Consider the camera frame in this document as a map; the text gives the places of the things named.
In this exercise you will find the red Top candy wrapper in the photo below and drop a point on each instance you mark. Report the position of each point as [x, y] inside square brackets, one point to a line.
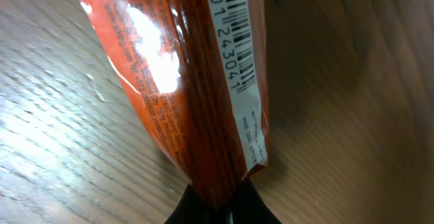
[195, 73]

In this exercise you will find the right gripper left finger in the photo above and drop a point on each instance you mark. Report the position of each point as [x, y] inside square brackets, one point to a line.
[191, 209]

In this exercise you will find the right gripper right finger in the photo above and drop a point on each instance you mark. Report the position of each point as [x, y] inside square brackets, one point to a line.
[246, 207]

